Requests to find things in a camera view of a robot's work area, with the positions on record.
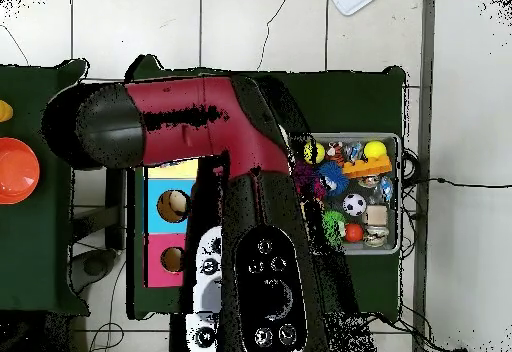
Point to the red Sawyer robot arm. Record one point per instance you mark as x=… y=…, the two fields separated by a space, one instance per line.
x=192 y=128

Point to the wooden box with three holes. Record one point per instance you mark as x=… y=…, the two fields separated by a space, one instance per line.
x=168 y=224

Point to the silver mesh bin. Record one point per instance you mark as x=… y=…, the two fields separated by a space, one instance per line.
x=394 y=208

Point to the purple spiky ball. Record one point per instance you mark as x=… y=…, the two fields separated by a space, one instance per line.
x=304 y=174

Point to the plain yellow ball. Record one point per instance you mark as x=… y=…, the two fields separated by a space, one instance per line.
x=314 y=152

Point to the blue spiky ball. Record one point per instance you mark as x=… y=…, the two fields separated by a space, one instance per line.
x=334 y=178

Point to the orange striped tiger toy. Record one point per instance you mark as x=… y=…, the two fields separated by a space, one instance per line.
x=335 y=152

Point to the green spiky ball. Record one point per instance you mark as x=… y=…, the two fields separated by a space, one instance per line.
x=334 y=228

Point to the black and white soccer ball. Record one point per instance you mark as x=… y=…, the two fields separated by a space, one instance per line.
x=354 y=204

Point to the orange toy brick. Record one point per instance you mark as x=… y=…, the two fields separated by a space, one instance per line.
x=366 y=166

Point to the plain orange ball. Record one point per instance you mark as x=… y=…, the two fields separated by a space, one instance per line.
x=354 y=232

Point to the yellow smiley ball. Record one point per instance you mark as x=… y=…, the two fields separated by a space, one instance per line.
x=375 y=150

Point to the wooden cube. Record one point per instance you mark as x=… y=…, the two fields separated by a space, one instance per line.
x=376 y=214

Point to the dark green table cloth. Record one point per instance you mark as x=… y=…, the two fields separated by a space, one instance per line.
x=352 y=100

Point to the white tray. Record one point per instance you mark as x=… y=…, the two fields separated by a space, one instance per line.
x=352 y=3

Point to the orange plastic bowl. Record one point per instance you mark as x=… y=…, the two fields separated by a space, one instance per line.
x=16 y=170

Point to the neighbouring green cloth table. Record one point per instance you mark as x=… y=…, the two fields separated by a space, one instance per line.
x=24 y=248

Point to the yellow plastic toy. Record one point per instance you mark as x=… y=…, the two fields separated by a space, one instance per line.
x=4 y=111

